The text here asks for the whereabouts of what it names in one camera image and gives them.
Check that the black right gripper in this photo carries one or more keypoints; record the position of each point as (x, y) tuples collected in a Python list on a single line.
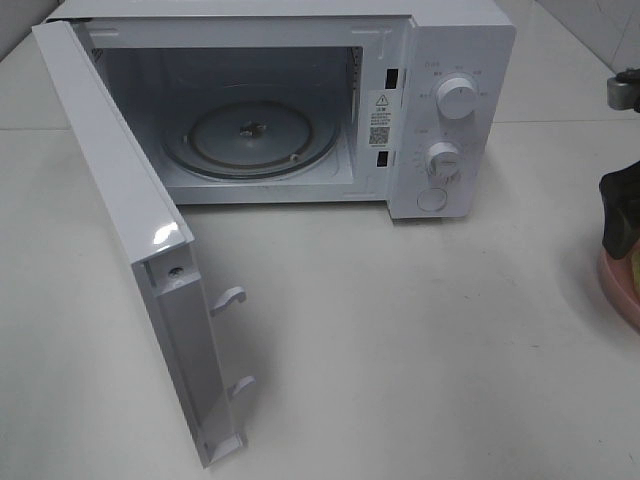
[(620, 189)]

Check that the pink plate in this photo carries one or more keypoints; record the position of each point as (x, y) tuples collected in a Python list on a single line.
[(615, 278)]

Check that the glass microwave turntable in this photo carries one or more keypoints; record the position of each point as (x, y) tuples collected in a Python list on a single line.
[(251, 139)]

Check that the upper white power knob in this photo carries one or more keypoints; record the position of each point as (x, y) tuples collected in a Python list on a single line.
[(456, 96)]

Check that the lower white timer knob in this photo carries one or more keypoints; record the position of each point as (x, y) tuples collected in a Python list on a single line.
[(443, 159)]

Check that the round white door button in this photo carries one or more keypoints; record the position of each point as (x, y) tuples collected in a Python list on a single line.
[(432, 199)]

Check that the white warning label sticker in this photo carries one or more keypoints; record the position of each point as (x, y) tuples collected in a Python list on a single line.
[(381, 117)]

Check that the sandwich with white bread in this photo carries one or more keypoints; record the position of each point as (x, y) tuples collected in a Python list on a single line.
[(635, 269)]

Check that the white microwave oven body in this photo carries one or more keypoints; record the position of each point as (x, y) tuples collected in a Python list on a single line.
[(160, 59)]

